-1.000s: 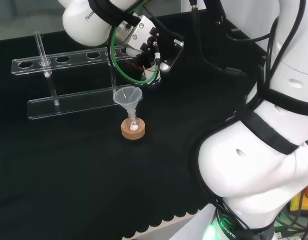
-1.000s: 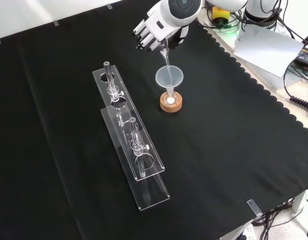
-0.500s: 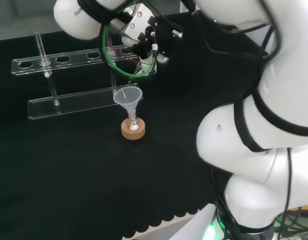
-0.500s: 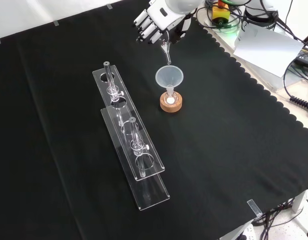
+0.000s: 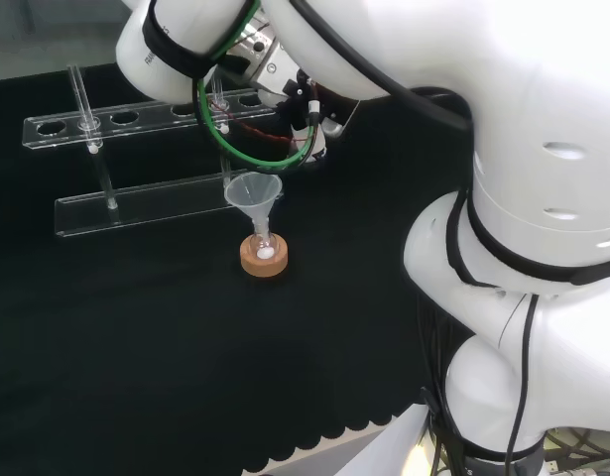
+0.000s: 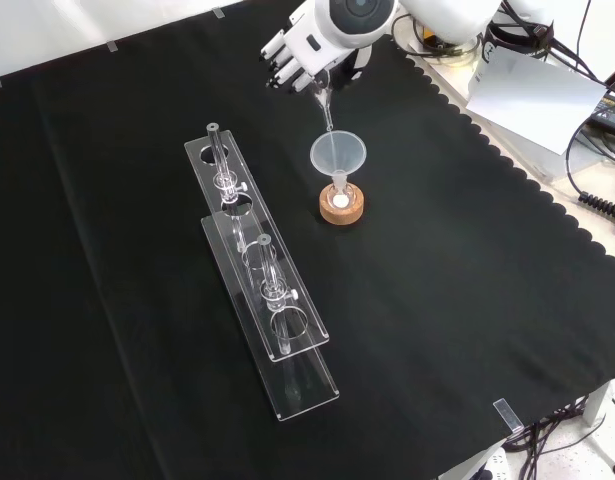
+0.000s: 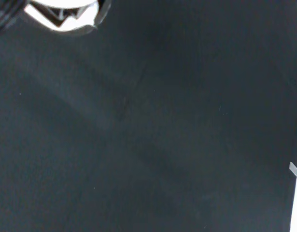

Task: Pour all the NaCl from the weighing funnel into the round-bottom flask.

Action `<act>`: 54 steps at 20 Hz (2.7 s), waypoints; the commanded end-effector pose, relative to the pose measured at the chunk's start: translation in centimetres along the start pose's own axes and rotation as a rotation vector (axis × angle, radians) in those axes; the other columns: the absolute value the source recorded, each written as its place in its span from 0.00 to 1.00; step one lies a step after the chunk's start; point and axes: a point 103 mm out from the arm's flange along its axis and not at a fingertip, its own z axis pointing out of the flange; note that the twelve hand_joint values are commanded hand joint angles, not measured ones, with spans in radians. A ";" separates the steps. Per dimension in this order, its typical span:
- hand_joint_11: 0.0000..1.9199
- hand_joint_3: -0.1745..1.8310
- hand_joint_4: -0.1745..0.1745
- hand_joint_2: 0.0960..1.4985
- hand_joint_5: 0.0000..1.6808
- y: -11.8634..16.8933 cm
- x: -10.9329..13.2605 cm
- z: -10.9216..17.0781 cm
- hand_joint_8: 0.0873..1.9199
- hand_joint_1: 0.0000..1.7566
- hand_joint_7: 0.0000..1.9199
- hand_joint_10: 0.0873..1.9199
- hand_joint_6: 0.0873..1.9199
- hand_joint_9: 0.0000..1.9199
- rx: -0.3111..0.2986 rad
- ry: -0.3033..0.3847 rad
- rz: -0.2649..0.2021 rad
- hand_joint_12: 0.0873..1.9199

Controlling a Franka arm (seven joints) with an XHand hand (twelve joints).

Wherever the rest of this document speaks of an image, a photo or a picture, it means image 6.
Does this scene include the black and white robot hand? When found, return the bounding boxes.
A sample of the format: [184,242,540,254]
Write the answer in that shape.
[258,8,374,95]

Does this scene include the clear glass weighing funnel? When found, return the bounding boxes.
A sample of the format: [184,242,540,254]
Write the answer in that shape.
[306,68,337,135]

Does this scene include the translucent plastic funnel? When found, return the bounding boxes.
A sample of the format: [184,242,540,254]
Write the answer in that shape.
[309,130,369,201]

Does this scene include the small round-bottom glass flask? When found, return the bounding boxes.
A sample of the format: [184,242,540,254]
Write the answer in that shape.
[327,169,354,212]

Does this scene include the clear acrylic funnel stand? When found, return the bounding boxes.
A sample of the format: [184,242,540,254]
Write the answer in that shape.
[183,121,341,424]

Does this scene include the pale board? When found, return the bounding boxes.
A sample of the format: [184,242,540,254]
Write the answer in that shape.
[465,46,609,157]

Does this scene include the black bench cloth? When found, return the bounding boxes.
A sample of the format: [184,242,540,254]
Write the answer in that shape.
[0,0,615,480]

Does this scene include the black power adapter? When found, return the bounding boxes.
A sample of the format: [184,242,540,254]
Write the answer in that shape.
[588,93,615,135]

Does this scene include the white power strip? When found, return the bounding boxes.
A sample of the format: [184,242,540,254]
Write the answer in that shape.
[465,446,513,480]

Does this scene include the cork ring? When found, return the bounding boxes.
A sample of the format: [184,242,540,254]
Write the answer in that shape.
[318,181,366,228]

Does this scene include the black coiled cable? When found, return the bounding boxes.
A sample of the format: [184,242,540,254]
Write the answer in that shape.
[565,110,615,224]

